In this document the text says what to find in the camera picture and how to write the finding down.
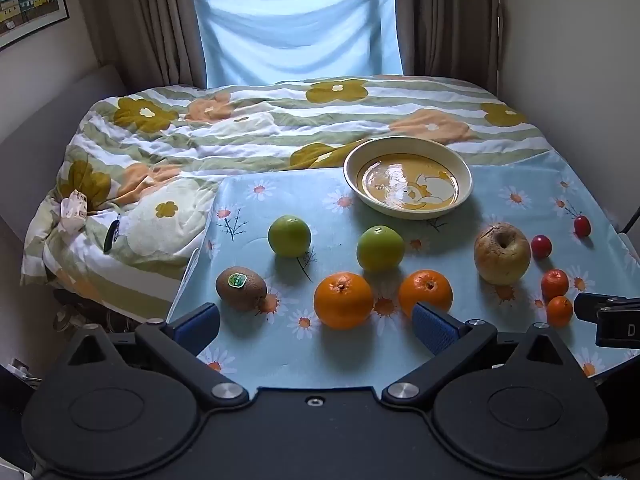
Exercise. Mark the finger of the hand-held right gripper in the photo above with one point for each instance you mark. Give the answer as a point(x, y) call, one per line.
point(595, 305)

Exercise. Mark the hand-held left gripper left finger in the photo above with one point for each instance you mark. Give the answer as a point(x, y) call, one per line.
point(201, 322)

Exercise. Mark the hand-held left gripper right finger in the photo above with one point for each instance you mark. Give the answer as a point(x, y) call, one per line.
point(434, 327)

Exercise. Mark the large orange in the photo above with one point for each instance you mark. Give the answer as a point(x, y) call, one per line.
point(343, 301)
point(425, 287)

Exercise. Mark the brown kiwi with green sticker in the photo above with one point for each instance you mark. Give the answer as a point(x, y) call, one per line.
point(242, 290)

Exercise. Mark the red cherry tomato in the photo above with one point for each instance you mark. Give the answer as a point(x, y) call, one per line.
point(541, 246)
point(582, 226)

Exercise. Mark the green apple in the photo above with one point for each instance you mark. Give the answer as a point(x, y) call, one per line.
point(380, 249)
point(289, 236)

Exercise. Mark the large yellow-brown apple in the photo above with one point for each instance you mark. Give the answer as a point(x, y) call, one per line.
point(501, 255)

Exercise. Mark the cream bowl with yellow print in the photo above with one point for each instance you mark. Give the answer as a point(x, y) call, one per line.
point(410, 180)

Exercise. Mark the light blue daisy tablecloth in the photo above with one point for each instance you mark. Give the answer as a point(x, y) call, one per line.
point(300, 355)

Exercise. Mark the black key fob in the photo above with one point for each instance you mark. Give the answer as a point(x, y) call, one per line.
point(111, 235)

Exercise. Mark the white tissue packet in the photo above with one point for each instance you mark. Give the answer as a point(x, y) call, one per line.
point(72, 210)

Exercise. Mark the striped floral blanket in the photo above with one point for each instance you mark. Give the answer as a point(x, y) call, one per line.
point(250, 105)

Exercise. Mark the brown curtain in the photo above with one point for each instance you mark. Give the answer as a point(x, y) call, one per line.
point(445, 20)
point(145, 25)

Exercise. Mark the light blue window cloth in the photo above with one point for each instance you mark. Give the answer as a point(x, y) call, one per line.
point(290, 30)

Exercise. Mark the framed wall picture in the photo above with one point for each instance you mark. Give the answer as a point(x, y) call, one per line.
point(27, 0)

